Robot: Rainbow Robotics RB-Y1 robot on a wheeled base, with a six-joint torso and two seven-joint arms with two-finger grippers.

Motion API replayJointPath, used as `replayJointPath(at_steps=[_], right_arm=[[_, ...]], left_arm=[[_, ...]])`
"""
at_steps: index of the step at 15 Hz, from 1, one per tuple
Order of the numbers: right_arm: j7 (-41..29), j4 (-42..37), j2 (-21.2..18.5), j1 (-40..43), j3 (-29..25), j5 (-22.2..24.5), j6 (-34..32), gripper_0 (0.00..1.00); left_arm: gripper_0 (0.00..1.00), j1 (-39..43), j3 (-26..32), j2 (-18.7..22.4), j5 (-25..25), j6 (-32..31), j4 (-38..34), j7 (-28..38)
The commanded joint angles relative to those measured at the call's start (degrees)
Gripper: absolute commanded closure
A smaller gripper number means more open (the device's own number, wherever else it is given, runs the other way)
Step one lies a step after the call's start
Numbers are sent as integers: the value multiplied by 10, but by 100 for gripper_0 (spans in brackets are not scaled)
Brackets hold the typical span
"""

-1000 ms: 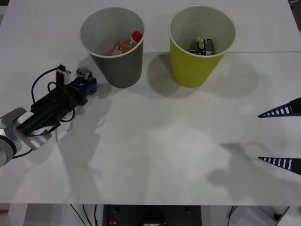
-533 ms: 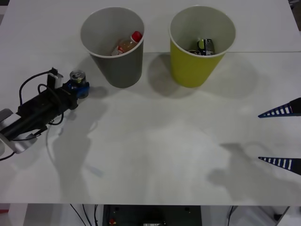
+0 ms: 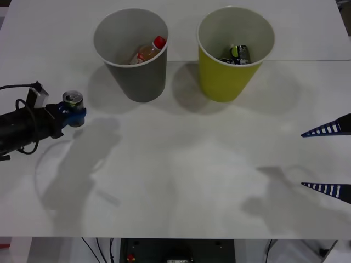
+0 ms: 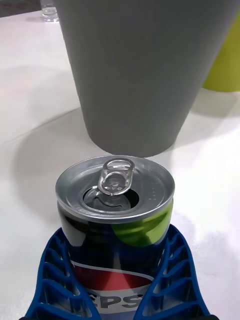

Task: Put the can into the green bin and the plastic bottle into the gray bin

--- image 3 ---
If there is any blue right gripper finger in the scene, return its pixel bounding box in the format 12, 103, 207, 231
301, 182, 351, 205
301, 113, 351, 138

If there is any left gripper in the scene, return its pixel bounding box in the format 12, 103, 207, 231
43, 101, 87, 139

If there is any black can with green band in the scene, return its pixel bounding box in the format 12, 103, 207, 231
62, 89, 84, 128

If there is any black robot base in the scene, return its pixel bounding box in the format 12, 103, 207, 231
120, 238, 235, 263

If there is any grey plastic bin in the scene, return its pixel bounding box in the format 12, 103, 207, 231
92, 8, 169, 104

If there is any orange bottle with red cap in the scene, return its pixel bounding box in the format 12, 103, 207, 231
128, 36, 167, 66

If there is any black can with green print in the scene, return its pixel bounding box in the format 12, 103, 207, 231
229, 44, 252, 65

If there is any yellow-green plastic bin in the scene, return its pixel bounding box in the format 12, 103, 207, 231
196, 7, 276, 104

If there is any white table leg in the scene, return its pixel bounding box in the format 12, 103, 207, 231
10, 237, 33, 263

